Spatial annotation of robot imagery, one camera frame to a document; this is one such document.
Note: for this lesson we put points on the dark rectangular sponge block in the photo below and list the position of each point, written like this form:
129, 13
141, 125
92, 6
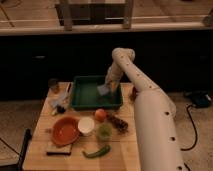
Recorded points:
52, 149

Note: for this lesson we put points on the green plastic tray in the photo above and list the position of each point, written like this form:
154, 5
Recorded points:
85, 95

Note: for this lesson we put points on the dark grape bunch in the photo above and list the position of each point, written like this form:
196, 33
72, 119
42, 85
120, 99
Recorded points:
119, 124

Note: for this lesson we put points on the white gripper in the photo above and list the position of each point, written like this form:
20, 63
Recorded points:
114, 75

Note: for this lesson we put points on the crumpled plastic bag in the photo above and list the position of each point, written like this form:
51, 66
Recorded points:
59, 100

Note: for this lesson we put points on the glass jar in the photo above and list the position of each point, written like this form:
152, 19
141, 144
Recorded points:
53, 85

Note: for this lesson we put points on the grey-blue sponge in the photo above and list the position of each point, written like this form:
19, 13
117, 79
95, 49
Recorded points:
103, 89

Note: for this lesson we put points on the red apple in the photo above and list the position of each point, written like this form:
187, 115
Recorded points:
133, 94

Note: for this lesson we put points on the white cup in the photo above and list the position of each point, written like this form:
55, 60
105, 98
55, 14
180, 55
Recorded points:
86, 126

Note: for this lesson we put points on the orange fruit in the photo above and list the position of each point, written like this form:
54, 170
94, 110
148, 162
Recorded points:
100, 115

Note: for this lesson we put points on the dark blue device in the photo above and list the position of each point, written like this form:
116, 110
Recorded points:
201, 99

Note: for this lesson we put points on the wooden chair frame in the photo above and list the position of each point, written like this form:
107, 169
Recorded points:
97, 15

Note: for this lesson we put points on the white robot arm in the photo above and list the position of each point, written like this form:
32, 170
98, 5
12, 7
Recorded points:
154, 113

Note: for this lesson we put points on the green chili pepper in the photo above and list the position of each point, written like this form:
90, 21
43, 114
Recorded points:
101, 152

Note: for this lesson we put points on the green cup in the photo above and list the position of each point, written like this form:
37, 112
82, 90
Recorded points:
104, 132

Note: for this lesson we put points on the orange bowl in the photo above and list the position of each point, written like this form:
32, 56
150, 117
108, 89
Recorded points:
65, 131

